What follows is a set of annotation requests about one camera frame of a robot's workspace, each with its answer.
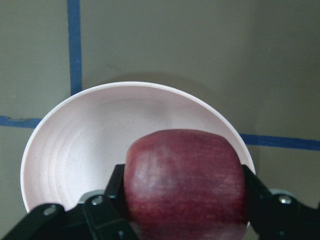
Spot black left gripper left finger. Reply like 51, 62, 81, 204
4, 164, 138, 240

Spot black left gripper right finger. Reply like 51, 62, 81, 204
242, 164, 320, 240

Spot red apple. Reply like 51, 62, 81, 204
124, 129, 248, 240

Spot pink plate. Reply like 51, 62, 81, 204
20, 81, 255, 211

